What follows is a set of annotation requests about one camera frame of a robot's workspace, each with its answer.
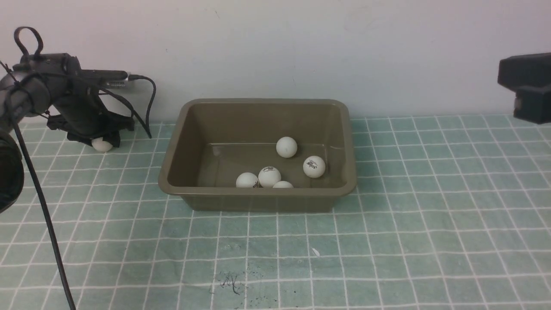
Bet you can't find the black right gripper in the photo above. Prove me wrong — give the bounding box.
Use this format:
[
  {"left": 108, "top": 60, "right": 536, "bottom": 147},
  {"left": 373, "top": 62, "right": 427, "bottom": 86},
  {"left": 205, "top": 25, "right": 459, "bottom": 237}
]
[{"left": 498, "top": 53, "right": 551, "bottom": 125}]

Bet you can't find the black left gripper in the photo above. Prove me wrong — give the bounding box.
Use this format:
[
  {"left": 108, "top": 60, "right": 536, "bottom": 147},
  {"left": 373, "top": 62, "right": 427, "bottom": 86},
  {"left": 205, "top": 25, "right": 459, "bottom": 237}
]
[{"left": 47, "top": 53, "right": 135, "bottom": 148}]

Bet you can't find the plain white ball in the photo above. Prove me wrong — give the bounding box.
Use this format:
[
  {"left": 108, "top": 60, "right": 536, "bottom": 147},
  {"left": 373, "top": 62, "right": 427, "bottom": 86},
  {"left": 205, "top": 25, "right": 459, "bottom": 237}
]
[
  {"left": 273, "top": 180, "right": 294, "bottom": 189},
  {"left": 276, "top": 136, "right": 298, "bottom": 158},
  {"left": 91, "top": 137, "right": 113, "bottom": 153},
  {"left": 235, "top": 172, "right": 260, "bottom": 188}
]

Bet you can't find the white ball with dark logo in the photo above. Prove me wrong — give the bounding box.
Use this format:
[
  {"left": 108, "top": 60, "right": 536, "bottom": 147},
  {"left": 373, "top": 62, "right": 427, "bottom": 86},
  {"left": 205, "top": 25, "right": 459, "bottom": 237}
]
[{"left": 258, "top": 166, "right": 282, "bottom": 188}]

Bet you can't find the white ball with red logo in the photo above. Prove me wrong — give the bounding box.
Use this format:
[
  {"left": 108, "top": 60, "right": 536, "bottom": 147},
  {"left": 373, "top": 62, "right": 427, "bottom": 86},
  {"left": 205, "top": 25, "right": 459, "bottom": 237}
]
[{"left": 303, "top": 155, "right": 326, "bottom": 179}]

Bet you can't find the olive green plastic bin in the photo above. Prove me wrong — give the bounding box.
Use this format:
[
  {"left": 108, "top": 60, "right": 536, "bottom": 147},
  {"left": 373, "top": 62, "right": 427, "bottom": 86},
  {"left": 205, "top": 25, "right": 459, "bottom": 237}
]
[{"left": 158, "top": 98, "right": 357, "bottom": 213}]

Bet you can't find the teal checkered tablecloth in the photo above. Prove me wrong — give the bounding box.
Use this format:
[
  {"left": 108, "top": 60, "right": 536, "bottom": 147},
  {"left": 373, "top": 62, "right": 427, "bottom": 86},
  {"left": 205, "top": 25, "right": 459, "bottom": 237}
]
[{"left": 21, "top": 115, "right": 551, "bottom": 310}]

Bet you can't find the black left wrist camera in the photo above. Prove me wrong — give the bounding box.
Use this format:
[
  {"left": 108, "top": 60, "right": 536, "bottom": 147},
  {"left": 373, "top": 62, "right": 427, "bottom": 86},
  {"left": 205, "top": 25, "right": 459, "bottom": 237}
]
[{"left": 81, "top": 69, "right": 134, "bottom": 90}]

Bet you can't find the black camera cable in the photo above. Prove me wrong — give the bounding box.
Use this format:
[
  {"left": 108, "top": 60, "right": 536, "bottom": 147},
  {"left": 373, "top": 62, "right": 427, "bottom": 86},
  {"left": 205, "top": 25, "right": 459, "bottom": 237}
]
[{"left": 0, "top": 26, "right": 157, "bottom": 310}]

